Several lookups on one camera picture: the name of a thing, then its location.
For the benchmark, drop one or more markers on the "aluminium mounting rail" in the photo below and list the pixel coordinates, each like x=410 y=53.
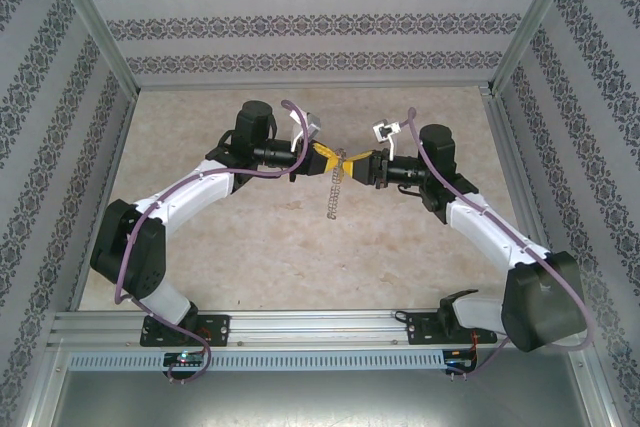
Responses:
x=320 y=327

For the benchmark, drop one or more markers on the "grey sheet metal panel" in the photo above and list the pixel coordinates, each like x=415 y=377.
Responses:
x=320 y=402

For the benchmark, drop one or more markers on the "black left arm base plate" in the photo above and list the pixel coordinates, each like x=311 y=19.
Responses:
x=215 y=329

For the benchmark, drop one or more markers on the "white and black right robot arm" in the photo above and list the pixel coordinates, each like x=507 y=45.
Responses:
x=485 y=232

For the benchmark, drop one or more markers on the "aluminium side rail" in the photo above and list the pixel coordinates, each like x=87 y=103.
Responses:
x=122 y=132
x=500 y=117

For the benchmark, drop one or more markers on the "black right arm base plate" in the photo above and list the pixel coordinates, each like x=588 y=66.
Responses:
x=417 y=329

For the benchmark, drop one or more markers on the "aluminium frame post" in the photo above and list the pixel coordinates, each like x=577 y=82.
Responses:
x=95 y=22
x=535 y=17

